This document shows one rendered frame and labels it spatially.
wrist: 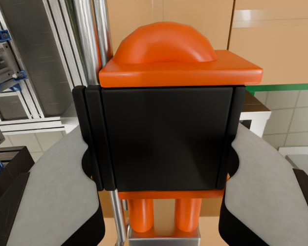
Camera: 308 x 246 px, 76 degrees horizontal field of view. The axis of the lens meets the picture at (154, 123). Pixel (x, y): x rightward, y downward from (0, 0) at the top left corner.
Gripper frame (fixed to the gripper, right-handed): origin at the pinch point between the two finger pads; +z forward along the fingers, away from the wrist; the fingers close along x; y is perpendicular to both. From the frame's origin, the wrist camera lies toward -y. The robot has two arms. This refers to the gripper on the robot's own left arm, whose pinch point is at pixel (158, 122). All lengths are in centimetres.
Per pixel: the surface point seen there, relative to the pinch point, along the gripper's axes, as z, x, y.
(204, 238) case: 13.1, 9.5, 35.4
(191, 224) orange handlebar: -0.8, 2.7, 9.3
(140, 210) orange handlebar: -0.9, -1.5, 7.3
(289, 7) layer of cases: 53, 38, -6
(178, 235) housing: -1.1, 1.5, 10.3
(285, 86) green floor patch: 108, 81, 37
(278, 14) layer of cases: 54, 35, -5
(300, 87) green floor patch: 108, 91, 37
